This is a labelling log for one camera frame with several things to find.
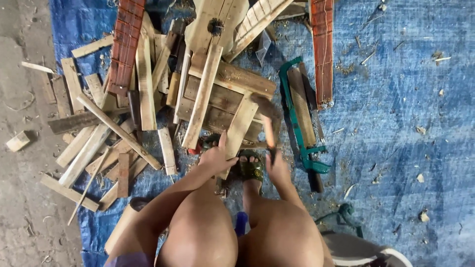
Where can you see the person's right hand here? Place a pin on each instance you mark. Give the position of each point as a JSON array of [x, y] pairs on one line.
[[277, 168]]

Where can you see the person's left hand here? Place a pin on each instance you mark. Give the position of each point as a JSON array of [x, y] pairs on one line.
[[213, 161]]

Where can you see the person's right fingers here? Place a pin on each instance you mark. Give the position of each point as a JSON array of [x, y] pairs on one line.
[[271, 158]]

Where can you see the short pale wooden plank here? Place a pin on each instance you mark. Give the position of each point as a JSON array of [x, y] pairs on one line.
[[239, 126]]

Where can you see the green sandal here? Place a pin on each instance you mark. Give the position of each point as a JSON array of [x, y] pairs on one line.
[[251, 170]]

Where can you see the green hacksaw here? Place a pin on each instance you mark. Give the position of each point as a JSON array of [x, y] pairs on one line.
[[320, 167]]

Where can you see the brown wooden board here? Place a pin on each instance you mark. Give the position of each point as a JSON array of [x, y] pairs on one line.
[[301, 107]]

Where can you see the blue plastic object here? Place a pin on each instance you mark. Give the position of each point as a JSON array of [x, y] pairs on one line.
[[241, 222]]

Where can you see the weathered wooden pallet panel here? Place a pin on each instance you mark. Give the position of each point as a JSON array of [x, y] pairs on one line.
[[227, 97]]

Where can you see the red and green plastic item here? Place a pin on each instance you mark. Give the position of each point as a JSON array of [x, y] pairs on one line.
[[193, 149]]

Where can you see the dark metal file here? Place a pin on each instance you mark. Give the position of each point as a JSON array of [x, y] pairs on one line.
[[308, 89]]

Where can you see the person's right leg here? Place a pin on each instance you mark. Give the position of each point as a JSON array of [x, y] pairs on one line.
[[282, 237]]

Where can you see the person's leg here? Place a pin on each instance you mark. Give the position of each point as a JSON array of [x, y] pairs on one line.
[[202, 230], [282, 237]]

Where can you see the long pale wooden plank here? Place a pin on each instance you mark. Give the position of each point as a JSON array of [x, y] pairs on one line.
[[202, 98]]

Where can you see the person's left leg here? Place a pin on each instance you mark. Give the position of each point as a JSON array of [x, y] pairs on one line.
[[202, 230]]

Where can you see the clear plastic bag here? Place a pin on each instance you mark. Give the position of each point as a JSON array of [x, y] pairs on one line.
[[263, 46]]

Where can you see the red-brown carved wooden plank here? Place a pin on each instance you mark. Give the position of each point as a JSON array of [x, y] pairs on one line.
[[322, 55], [124, 48]]

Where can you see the white plastic bucket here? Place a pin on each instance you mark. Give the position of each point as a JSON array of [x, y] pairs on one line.
[[352, 248]]

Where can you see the blue tarpaulin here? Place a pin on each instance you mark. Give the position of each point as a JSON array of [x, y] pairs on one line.
[[389, 111]]

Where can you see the slatted pale wooden piece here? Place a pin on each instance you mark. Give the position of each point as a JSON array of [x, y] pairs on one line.
[[256, 20]]

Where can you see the pile of wooden scrap planks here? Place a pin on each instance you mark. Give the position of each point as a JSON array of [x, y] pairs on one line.
[[146, 85]]

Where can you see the pale wooden panel with hole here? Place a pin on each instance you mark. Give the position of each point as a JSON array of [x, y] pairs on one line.
[[224, 13]]

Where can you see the purple shorts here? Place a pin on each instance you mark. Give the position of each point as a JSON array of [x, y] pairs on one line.
[[130, 260]]

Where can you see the small wooden block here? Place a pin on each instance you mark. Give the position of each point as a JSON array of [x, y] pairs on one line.
[[17, 141]]

